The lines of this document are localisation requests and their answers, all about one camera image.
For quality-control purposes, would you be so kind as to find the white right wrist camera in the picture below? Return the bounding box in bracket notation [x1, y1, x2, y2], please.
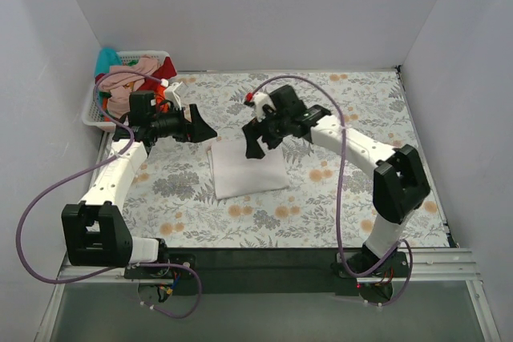
[244, 91, 276, 122]

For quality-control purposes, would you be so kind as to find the orange t shirt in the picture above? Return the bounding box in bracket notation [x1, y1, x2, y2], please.
[155, 85, 166, 110]

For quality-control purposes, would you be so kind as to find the white plastic laundry basket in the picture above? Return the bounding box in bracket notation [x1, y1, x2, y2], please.
[82, 50, 169, 133]

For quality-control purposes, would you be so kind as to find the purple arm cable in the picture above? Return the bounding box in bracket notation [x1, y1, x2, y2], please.
[14, 71, 204, 319]
[246, 75, 414, 308]

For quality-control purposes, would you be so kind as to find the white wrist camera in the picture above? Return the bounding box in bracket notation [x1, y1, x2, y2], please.
[244, 91, 276, 122]
[161, 79, 188, 110]

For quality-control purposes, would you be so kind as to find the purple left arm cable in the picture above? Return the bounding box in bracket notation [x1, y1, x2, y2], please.
[14, 71, 204, 319]

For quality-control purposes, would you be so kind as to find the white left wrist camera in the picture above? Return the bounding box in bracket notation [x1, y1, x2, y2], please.
[161, 79, 188, 110]

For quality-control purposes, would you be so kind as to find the red t shirt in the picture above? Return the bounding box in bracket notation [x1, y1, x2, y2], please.
[139, 56, 177, 94]

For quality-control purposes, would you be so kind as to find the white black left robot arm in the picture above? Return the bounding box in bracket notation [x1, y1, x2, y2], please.
[61, 91, 217, 278]

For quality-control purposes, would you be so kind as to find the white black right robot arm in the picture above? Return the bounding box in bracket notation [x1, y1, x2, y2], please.
[243, 85, 430, 278]

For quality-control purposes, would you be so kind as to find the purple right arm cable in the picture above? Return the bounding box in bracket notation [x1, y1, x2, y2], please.
[246, 75, 414, 308]

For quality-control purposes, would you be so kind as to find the teal t shirt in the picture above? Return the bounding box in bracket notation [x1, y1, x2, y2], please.
[94, 47, 122, 82]

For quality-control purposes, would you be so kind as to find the green garment in basket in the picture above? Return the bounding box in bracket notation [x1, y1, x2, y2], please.
[99, 91, 113, 122]

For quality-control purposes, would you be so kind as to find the white t shirt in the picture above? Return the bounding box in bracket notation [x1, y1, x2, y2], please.
[208, 139, 289, 199]

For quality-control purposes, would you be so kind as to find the pink t shirt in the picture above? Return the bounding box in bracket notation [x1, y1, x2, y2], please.
[99, 56, 159, 118]

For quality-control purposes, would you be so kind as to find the aluminium frame rail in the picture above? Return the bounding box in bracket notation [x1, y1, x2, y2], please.
[55, 248, 482, 284]

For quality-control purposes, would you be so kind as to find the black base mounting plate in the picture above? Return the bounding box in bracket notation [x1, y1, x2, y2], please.
[123, 248, 408, 296]

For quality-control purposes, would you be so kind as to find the floral patterned table mat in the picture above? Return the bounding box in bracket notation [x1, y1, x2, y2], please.
[79, 70, 450, 249]

